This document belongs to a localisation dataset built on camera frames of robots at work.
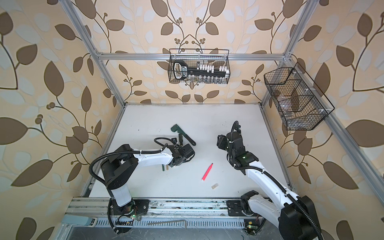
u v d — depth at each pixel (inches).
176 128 41.3
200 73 33.3
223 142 28.9
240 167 22.7
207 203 30.3
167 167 35.0
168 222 27.8
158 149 23.1
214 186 32.0
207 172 33.9
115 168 18.5
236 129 28.5
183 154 27.8
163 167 34.9
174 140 32.4
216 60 36.0
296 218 15.3
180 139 39.0
